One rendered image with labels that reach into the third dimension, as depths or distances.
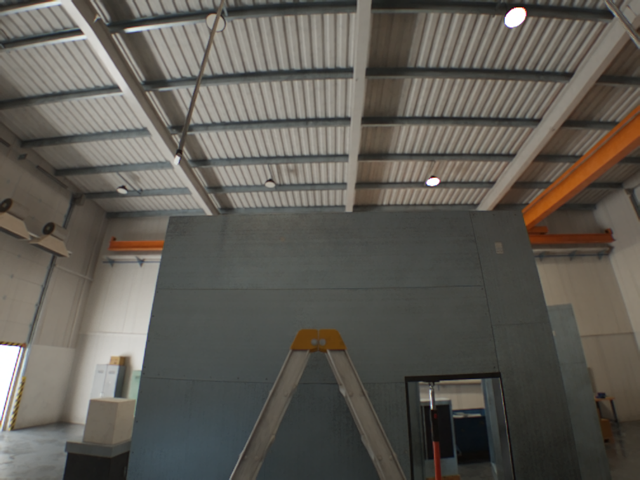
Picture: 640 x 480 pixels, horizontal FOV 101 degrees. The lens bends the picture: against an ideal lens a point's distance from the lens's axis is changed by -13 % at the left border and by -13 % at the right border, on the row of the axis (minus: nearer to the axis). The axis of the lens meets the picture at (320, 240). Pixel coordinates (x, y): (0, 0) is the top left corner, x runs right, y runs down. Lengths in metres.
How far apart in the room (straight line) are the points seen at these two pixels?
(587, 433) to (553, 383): 4.20
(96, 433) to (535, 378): 5.45
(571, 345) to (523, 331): 4.17
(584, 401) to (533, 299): 4.23
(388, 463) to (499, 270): 1.47
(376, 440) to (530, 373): 1.27
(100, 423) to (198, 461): 3.77
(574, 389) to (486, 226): 4.44
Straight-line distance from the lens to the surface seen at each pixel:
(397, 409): 1.95
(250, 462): 1.24
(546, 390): 2.29
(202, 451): 2.10
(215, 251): 2.19
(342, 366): 1.19
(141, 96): 8.51
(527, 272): 2.37
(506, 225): 2.44
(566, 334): 6.39
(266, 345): 1.95
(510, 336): 2.20
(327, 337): 1.17
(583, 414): 6.44
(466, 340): 2.07
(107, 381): 12.38
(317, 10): 6.64
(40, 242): 11.36
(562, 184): 10.97
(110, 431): 5.69
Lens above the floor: 2.19
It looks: 23 degrees up
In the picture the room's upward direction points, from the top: straight up
